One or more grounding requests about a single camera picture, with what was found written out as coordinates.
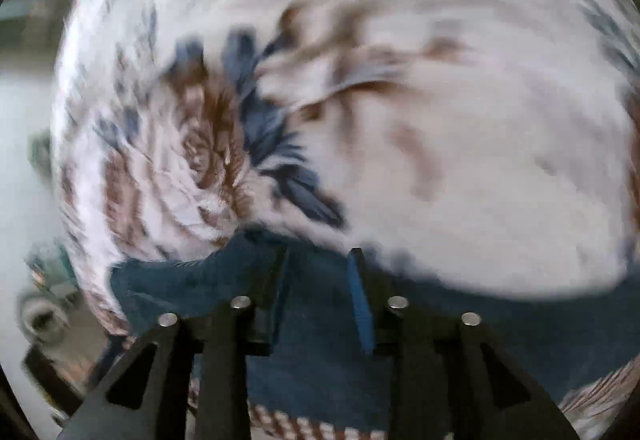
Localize dark blue denim pants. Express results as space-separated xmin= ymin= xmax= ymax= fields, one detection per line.
xmin=110 ymin=228 xmax=639 ymax=439

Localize floral white fleece blanket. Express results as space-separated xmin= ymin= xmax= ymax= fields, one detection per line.
xmin=52 ymin=0 xmax=639 ymax=439

